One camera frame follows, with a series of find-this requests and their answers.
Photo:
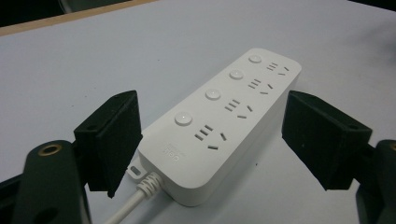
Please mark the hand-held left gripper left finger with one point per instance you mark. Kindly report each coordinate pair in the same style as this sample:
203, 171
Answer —
109, 140

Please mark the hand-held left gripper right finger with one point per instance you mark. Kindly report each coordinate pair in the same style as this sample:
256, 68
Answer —
323, 140

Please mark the white power strip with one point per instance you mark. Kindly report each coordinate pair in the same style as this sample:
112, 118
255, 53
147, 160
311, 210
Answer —
218, 124

